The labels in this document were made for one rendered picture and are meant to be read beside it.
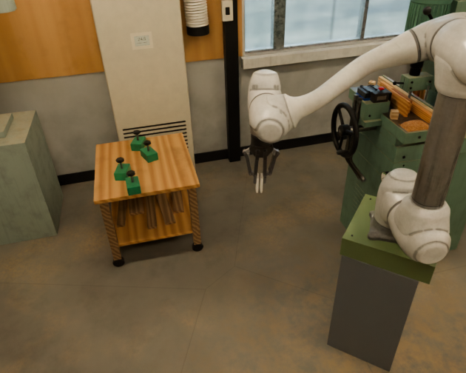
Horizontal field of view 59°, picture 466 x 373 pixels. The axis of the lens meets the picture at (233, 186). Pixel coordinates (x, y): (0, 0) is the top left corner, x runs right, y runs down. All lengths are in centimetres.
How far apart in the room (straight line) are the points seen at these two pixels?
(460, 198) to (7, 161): 260
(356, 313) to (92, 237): 175
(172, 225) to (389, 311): 134
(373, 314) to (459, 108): 99
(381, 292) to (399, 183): 48
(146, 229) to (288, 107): 160
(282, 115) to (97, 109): 224
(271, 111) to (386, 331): 119
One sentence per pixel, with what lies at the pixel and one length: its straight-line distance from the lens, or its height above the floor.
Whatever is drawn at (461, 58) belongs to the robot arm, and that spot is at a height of 147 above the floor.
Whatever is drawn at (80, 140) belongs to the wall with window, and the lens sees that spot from 335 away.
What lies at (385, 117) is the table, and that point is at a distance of 224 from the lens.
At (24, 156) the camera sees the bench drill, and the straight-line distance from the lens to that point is 272.
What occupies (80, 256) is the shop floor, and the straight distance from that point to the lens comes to 281.
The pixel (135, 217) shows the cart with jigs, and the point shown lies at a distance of 270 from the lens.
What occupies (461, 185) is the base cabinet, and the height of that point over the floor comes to 50.
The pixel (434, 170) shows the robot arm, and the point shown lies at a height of 112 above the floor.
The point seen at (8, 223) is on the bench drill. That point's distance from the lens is 301.
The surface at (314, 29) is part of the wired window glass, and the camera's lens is 349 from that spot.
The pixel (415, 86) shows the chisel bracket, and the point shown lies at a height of 103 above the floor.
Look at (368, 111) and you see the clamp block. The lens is 223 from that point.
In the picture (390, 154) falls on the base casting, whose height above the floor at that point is 74.
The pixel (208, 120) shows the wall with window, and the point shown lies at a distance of 336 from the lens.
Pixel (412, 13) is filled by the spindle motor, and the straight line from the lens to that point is 219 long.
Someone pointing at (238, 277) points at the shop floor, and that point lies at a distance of 248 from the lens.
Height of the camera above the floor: 181
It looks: 34 degrees down
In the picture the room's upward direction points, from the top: 2 degrees counter-clockwise
